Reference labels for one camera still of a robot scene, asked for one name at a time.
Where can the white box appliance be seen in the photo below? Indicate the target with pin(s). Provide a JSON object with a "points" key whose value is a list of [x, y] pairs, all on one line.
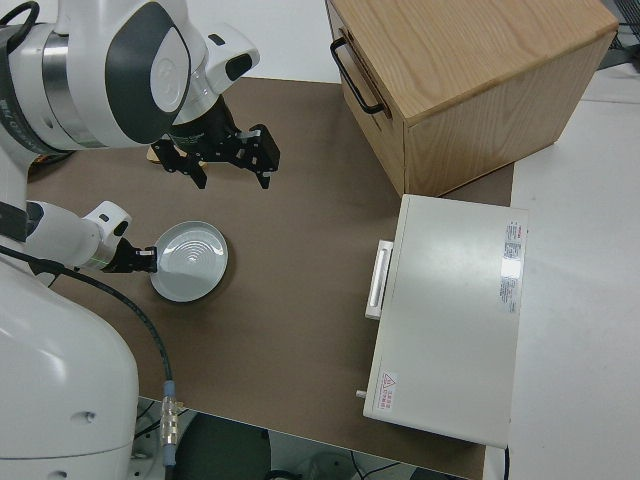
{"points": [[450, 310]]}

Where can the wooden drawer cabinet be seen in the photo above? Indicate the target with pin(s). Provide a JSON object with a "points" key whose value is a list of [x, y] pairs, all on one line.
{"points": [[475, 65]]}

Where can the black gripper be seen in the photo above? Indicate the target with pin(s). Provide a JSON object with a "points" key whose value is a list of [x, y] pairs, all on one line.
{"points": [[124, 259], [205, 136]]}

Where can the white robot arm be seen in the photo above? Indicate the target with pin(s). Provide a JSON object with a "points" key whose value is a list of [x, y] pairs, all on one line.
{"points": [[75, 75], [65, 240]]}

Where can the brown table mat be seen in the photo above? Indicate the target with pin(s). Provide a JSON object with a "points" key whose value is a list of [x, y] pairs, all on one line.
{"points": [[280, 310]]}

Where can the gray round plate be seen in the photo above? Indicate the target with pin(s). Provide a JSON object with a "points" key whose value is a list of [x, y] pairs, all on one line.
{"points": [[192, 262]]}

